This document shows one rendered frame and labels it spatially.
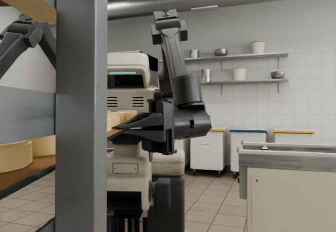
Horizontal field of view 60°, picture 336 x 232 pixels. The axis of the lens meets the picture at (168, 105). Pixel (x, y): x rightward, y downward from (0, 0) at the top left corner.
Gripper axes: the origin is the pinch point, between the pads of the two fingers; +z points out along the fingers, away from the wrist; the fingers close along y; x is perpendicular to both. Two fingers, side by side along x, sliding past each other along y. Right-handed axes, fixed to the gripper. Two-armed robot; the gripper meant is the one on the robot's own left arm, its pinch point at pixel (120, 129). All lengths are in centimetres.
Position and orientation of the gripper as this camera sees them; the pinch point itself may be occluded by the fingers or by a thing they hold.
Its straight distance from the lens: 49.8
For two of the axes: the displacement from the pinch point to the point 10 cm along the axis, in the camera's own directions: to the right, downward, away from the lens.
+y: 0.2, 10.0, 0.1
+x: -6.5, 0.0, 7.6
